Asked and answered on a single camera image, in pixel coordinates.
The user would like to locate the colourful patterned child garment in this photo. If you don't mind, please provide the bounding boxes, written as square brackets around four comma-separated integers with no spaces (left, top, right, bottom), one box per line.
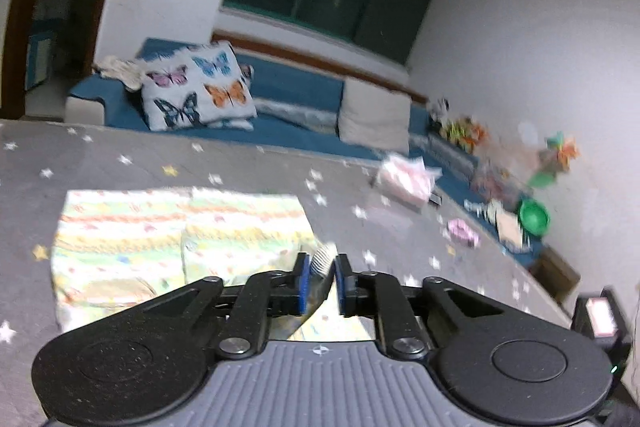
[49,186,371,343]

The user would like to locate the grey star tablecloth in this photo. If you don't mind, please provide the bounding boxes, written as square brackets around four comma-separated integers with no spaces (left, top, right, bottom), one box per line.
[1,121,568,426]

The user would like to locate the pink hair scrunchie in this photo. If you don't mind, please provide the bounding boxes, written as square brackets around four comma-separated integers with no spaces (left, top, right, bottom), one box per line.
[447,219,480,248]

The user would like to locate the small black remote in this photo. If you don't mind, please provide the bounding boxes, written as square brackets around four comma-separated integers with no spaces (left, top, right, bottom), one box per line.
[428,193,442,207]

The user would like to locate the pink tissue pack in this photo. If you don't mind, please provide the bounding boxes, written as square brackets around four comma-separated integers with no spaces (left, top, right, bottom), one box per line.
[373,154,442,212]

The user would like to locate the beige cushion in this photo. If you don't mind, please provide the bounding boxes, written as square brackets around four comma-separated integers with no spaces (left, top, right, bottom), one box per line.
[337,77,411,155]

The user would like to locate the green plastic bowl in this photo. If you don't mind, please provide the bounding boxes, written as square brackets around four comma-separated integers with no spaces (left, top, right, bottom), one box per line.
[518,198,550,237]

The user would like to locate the colourful plush toys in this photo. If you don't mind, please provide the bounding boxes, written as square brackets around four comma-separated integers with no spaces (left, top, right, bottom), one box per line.
[439,117,489,154]

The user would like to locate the blue sofa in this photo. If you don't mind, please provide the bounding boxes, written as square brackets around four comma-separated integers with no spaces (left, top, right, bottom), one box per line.
[64,37,547,268]

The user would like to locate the panda plush toy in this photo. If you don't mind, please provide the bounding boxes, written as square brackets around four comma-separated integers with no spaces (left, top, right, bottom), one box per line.
[428,98,450,133]

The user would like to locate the butterfly print pillow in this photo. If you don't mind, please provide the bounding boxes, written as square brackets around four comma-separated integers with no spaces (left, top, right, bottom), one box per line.
[140,41,256,131]

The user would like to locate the crumpled beige cloth on sofa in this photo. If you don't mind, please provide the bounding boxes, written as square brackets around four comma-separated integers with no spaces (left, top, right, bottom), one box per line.
[92,55,144,92]

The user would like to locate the dark wooden door frame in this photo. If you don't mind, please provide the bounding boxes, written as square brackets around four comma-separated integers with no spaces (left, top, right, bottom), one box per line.
[0,0,139,120]

